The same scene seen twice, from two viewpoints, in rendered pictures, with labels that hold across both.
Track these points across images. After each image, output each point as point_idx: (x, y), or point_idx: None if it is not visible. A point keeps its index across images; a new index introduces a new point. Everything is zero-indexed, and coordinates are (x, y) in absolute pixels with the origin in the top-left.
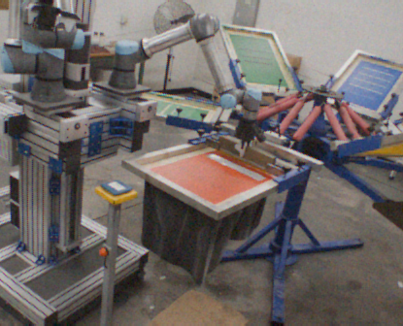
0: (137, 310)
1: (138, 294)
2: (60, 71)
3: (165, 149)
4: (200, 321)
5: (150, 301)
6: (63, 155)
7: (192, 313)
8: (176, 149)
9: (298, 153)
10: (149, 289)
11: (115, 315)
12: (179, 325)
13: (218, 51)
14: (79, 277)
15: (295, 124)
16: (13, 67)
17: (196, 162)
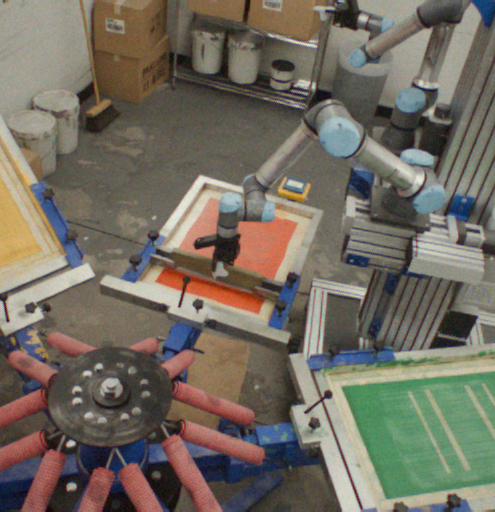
0: (267, 376)
1: (281, 398)
2: (392, 114)
3: (306, 247)
4: (196, 384)
5: (263, 394)
6: (350, 170)
7: (209, 391)
8: (297, 254)
9: (141, 291)
10: (275, 410)
11: (282, 360)
12: (216, 371)
13: (289, 138)
14: (330, 330)
15: (159, 495)
16: None
17: (266, 257)
